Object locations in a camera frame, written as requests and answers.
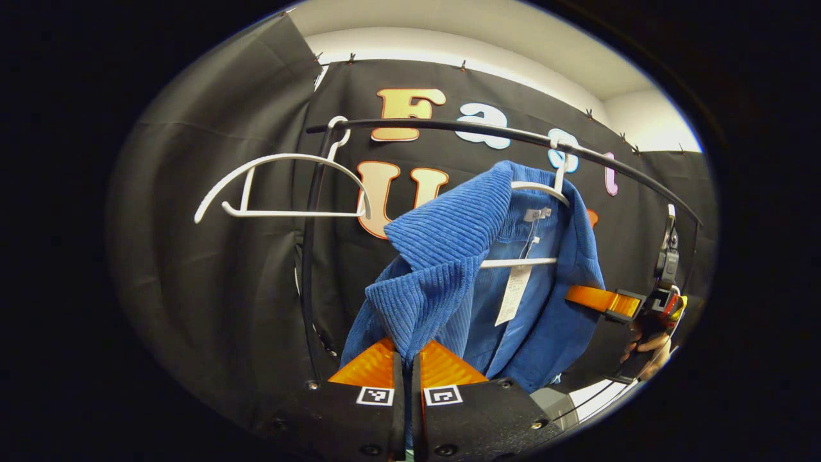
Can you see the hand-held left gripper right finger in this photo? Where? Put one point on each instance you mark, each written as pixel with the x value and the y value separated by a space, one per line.
pixel 418 423

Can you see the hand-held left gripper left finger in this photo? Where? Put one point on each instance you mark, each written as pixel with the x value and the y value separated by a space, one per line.
pixel 399 423

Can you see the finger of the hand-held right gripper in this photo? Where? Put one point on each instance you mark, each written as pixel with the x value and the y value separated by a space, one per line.
pixel 593 299

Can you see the white plastic clothes hanger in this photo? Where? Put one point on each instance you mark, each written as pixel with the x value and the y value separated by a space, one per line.
pixel 519 262
pixel 288 213

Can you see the black metal clothes rack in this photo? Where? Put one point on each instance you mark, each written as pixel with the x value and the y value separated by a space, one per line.
pixel 449 124

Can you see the black backdrop cloth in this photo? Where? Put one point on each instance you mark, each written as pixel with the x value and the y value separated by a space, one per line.
pixel 211 289

